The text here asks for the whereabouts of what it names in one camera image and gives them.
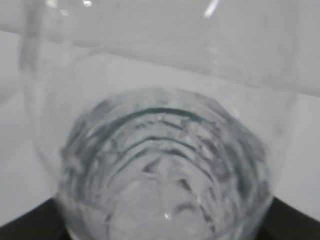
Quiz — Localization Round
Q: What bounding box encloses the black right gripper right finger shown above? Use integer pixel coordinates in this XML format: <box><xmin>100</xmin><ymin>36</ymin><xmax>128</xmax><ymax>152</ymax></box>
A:
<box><xmin>256</xmin><ymin>198</ymin><xmax>320</xmax><ymax>240</ymax></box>

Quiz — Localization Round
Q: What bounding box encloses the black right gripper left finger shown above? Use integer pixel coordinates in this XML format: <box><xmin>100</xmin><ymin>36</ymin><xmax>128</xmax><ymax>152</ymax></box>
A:
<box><xmin>0</xmin><ymin>198</ymin><xmax>72</xmax><ymax>240</ymax></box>

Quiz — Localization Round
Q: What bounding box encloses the clear water bottle green label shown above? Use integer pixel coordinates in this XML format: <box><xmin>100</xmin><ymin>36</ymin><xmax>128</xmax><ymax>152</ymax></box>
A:
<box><xmin>18</xmin><ymin>0</ymin><xmax>320</xmax><ymax>240</ymax></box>

